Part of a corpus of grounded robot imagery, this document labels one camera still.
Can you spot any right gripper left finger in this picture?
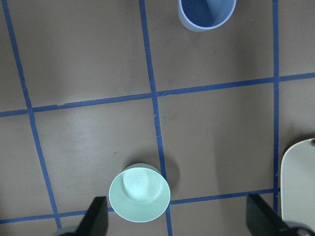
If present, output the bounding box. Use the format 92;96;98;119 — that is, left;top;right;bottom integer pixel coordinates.
74;196;108;236

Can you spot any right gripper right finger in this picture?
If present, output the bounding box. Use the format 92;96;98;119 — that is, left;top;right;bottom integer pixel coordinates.
246;194;285;236

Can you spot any blue cup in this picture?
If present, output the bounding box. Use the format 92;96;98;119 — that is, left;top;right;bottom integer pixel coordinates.
178;0;237;32

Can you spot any green bowl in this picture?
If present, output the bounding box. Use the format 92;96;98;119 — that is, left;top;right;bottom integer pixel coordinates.
108;163;171;223

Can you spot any cream toaster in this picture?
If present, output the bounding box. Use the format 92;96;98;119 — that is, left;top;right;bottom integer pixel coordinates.
280;139;315;231

